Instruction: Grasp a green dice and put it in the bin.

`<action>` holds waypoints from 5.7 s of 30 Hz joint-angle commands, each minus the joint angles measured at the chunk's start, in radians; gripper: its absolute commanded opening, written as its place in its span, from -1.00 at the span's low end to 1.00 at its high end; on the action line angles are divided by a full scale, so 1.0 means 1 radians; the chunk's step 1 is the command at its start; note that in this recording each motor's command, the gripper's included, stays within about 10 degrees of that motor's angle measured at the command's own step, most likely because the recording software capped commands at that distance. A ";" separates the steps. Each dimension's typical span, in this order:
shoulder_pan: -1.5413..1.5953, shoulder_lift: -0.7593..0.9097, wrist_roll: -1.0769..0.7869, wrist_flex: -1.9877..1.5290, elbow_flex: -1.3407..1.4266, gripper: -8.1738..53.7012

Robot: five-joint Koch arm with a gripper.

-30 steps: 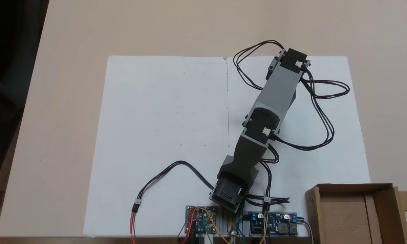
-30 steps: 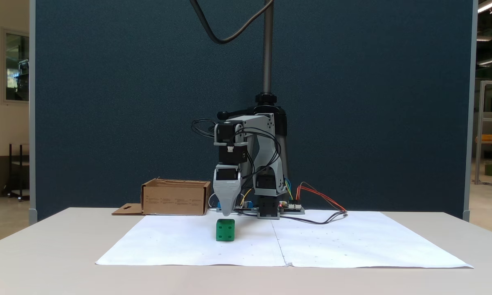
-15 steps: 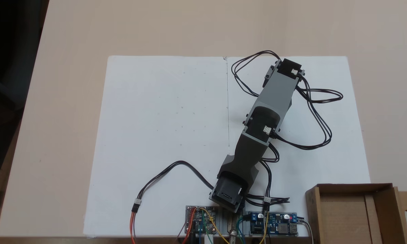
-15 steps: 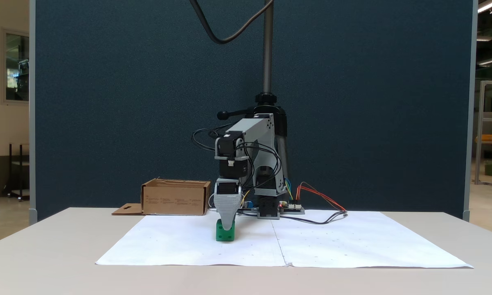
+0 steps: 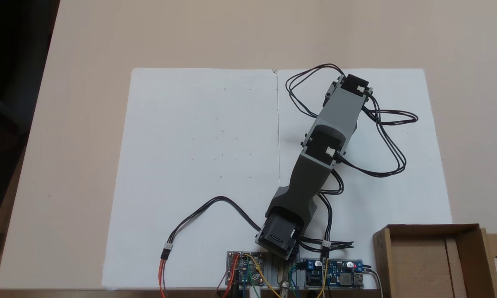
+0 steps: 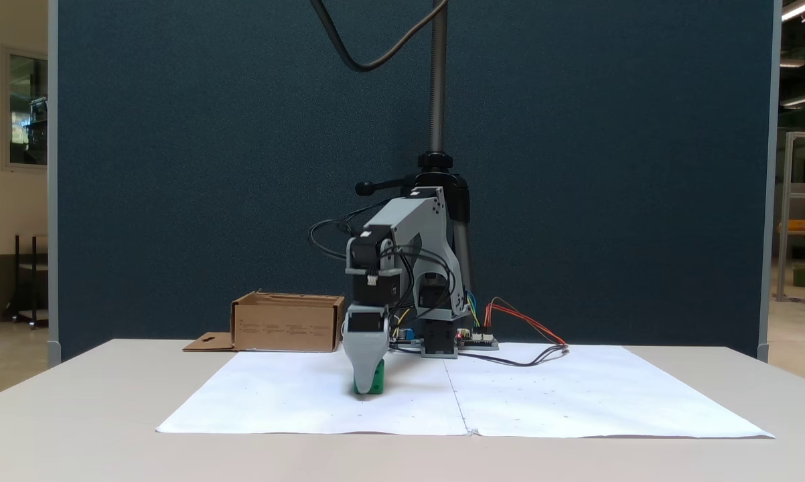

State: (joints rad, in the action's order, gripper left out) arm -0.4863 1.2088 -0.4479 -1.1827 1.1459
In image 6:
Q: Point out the grey ribbed tapered gripper finger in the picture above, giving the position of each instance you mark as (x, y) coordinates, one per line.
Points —
(366, 348)

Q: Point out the green die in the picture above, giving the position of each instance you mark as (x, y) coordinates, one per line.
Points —
(378, 383)

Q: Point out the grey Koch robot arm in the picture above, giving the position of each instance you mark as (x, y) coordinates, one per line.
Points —
(409, 214)

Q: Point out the blue circuit board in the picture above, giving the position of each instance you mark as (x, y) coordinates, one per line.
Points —
(406, 335)

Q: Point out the brown cardboard box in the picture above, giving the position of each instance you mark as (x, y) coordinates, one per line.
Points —
(285, 325)

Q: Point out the white paper sheet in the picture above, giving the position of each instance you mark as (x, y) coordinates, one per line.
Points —
(288, 395)
(597, 395)

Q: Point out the dark blue partition panel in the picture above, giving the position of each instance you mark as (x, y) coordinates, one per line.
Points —
(208, 167)

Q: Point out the black shelf stand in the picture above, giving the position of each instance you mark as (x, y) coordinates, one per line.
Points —
(17, 281)

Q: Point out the black camera tripod stand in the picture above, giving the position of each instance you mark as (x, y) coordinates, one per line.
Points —
(438, 100)

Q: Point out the framed wall window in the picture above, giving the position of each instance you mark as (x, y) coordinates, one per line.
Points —
(27, 107)

